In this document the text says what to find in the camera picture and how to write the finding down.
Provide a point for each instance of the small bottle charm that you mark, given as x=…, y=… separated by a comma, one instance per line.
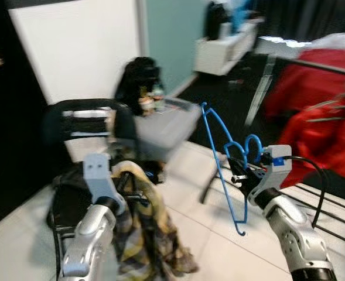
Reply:
x=158, y=98

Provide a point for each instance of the black backpack with charms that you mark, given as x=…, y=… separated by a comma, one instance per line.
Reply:
x=137, y=82

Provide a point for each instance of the blue bag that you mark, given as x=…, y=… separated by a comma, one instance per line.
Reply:
x=239, y=16

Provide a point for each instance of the white low bed platform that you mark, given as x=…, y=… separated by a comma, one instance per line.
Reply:
x=283, y=47

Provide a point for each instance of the black folding chair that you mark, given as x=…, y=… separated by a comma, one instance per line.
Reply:
x=55, y=123

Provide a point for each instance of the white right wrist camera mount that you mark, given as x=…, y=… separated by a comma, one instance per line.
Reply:
x=275, y=175

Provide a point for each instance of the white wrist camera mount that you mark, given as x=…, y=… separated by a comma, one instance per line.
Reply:
x=275, y=175
x=99, y=175

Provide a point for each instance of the black curtain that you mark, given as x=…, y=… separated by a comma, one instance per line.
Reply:
x=307, y=17

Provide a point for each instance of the grey hanger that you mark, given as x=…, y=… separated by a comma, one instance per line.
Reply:
x=330, y=104

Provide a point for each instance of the black metal clothes rack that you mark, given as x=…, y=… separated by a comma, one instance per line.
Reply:
x=259, y=93

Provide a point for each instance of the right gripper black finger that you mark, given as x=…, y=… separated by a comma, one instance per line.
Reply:
x=241, y=178
x=239, y=164

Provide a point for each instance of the red garment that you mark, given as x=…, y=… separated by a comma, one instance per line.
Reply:
x=324, y=140

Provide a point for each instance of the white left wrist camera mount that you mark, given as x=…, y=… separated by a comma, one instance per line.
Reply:
x=99, y=175

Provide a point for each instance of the white shelf unit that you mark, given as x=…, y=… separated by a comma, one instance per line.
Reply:
x=219, y=55

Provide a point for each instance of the grey plastic storage box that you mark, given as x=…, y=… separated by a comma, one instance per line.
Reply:
x=166, y=132

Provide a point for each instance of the yellow black plaid shirt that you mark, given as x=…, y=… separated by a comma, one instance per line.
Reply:
x=149, y=234

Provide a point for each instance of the blue plastic hanger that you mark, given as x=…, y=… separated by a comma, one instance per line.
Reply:
x=216, y=124

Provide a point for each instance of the clear plastic bag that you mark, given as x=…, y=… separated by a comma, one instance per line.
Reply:
x=339, y=42

